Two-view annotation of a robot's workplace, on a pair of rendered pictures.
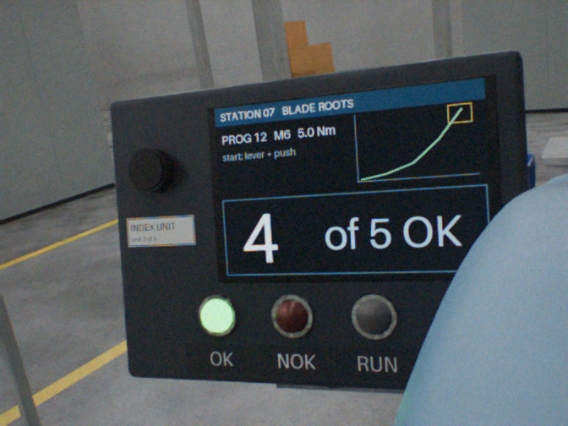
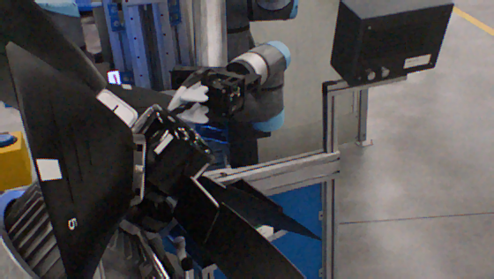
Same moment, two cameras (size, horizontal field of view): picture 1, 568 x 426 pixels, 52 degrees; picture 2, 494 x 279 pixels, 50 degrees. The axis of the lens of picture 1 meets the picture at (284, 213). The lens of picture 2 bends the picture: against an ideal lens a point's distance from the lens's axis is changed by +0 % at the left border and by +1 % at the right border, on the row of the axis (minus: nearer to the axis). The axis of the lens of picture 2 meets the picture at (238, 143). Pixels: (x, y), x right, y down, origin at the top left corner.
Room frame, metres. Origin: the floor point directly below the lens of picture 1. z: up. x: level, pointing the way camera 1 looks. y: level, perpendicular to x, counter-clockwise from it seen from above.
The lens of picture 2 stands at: (1.20, -1.15, 1.55)
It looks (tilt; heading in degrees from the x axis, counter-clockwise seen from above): 27 degrees down; 143
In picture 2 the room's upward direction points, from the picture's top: 5 degrees counter-clockwise
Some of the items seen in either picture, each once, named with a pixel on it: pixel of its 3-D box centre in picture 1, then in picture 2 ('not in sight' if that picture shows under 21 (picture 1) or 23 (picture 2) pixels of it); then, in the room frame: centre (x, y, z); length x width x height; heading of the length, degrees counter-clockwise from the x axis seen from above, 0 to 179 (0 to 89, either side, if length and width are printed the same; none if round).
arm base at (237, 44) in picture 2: not in sight; (231, 39); (-0.09, -0.17, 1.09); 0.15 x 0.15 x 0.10
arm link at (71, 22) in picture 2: not in sight; (57, 22); (-0.31, -0.62, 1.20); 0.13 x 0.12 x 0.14; 89
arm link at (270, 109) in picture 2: not in sight; (259, 104); (0.34, -0.43, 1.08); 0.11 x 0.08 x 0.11; 46
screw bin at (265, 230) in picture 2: not in sight; (223, 221); (0.37, -0.58, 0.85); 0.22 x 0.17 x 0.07; 84
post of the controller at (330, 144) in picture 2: not in sight; (330, 117); (0.34, -0.19, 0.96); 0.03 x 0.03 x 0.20; 70
